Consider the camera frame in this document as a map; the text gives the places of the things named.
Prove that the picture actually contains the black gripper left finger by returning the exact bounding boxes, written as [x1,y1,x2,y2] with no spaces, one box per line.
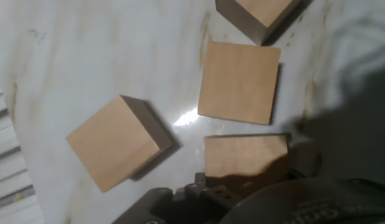
[111,172,243,224]

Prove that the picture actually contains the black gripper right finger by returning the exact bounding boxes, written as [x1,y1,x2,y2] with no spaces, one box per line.
[288,169,307,180]

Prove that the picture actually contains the large wooden cube block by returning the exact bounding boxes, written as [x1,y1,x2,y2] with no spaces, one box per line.
[65,95,174,193]
[197,40,282,126]
[204,133,290,197]
[215,0,303,47]

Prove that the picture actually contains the white marble pattern mat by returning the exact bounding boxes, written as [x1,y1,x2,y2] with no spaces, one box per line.
[0,0,385,224]

